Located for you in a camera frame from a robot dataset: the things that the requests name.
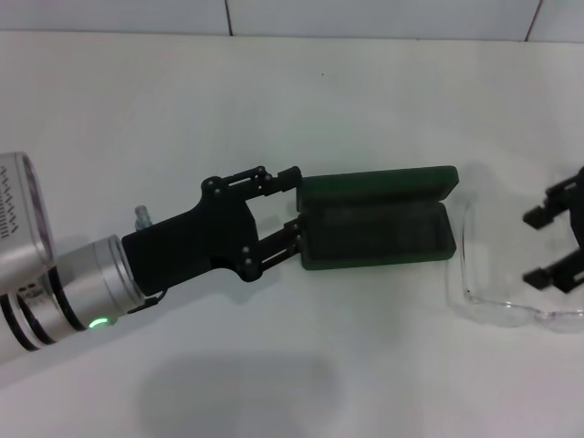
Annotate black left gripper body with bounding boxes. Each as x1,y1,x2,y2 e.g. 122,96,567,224
121,175,265,294

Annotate clear white glasses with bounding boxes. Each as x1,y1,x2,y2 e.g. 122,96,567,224
444,163,584,338

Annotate green glasses case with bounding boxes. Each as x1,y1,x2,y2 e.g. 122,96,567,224
295,164,459,272

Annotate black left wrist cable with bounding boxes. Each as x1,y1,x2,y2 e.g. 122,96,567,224
127,290,168,316

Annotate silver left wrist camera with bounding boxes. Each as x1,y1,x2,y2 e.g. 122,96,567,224
0,150,57,294

